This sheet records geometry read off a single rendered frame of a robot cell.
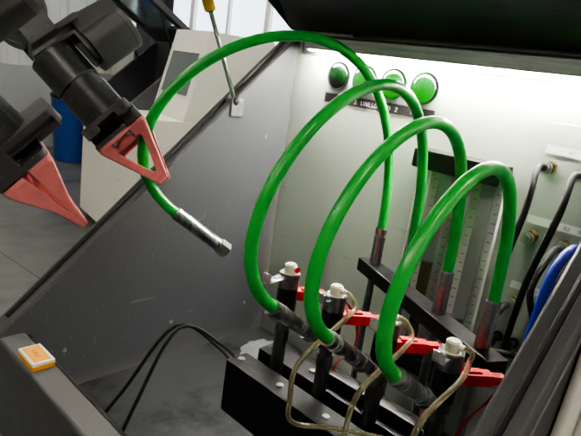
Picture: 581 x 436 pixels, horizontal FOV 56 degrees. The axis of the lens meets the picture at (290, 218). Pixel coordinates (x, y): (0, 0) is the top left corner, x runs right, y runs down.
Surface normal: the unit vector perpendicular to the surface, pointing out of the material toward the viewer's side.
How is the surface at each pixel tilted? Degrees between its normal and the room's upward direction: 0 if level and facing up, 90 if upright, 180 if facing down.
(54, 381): 0
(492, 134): 90
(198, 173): 90
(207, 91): 90
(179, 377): 0
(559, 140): 90
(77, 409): 0
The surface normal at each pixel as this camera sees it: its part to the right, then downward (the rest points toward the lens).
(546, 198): -0.69, 0.09
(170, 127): 0.59, 0.29
